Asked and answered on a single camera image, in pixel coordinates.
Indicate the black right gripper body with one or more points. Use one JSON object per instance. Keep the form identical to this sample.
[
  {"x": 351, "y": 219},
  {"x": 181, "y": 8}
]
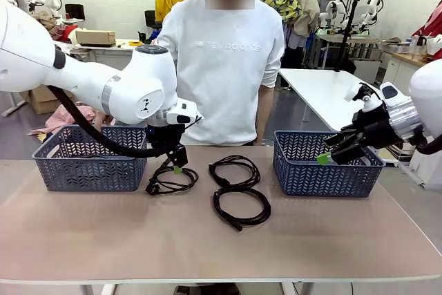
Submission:
[{"x": 376, "y": 129}]

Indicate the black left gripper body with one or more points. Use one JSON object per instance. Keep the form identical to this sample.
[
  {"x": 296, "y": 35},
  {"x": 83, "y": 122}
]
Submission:
[{"x": 165, "y": 136}]

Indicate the right gripper black finger with green tip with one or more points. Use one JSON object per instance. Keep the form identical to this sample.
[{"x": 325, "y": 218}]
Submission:
[
  {"x": 345, "y": 137},
  {"x": 345, "y": 156}
]

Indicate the person left forearm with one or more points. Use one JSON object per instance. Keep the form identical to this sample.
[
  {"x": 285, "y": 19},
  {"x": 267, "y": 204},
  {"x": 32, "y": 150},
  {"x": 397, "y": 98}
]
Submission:
[{"x": 264, "y": 112}]

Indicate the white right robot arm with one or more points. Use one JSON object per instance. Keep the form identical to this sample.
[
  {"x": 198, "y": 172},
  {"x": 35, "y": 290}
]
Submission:
[{"x": 428, "y": 84}]

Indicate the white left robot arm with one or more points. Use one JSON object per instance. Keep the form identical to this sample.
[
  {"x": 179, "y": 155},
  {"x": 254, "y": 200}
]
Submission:
[{"x": 145, "y": 81}]

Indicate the blue-grey plastic basket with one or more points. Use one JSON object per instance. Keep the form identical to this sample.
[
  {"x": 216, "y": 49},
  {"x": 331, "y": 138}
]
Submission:
[
  {"x": 89, "y": 177},
  {"x": 321, "y": 181}
]

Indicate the white cabinet wooden top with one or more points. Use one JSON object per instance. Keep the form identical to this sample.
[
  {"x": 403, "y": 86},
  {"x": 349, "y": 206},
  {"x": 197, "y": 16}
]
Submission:
[{"x": 397, "y": 67}]

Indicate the person in white sweatshirt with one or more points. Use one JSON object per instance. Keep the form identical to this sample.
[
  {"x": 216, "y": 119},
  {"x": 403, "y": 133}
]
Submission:
[{"x": 221, "y": 84}]

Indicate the grey metal work table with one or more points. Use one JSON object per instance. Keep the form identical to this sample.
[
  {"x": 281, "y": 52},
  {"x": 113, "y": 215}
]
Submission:
[{"x": 362, "y": 49}]

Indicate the yellow tape roll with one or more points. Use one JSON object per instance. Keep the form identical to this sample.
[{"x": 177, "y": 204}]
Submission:
[{"x": 135, "y": 43}]

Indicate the black kettle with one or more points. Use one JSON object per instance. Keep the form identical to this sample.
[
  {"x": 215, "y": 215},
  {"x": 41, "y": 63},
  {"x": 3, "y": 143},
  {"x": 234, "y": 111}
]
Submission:
[{"x": 421, "y": 40}]

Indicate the pink checked cloth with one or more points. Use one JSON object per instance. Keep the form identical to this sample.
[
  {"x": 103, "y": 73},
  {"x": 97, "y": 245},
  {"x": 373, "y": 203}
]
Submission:
[{"x": 65, "y": 117}]

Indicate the white workshop table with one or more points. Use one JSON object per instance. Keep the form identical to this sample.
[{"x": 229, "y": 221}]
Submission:
[{"x": 103, "y": 53}]

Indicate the black tripod pole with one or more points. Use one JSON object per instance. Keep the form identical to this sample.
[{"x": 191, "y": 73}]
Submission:
[{"x": 348, "y": 25}]

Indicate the flat cardboard box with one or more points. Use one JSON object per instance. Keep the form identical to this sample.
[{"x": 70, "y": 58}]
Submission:
[{"x": 95, "y": 37}]

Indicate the red hanging garment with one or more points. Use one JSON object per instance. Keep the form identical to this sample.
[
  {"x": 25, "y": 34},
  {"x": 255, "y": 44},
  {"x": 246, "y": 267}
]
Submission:
[{"x": 435, "y": 22}]

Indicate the open cardboard box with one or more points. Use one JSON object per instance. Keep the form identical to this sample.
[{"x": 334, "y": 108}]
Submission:
[{"x": 41, "y": 101}]

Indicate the mannequin in beige jacket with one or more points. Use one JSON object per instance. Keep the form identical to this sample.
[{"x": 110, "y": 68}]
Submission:
[{"x": 307, "y": 11}]

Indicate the white table leg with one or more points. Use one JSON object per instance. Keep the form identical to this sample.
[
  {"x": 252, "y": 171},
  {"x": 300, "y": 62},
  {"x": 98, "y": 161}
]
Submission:
[
  {"x": 96, "y": 289},
  {"x": 297, "y": 288}
]

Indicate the person in yellow floral shirt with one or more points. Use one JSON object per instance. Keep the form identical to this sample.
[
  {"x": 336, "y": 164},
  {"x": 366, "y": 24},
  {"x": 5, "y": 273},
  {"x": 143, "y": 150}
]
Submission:
[{"x": 283, "y": 5}]

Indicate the brown patterned cloth pile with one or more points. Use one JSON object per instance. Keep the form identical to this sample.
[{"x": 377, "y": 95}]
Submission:
[{"x": 46, "y": 20}]

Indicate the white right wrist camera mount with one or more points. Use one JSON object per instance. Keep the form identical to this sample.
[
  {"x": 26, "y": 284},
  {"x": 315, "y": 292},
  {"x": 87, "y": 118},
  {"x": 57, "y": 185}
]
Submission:
[{"x": 352, "y": 93}]

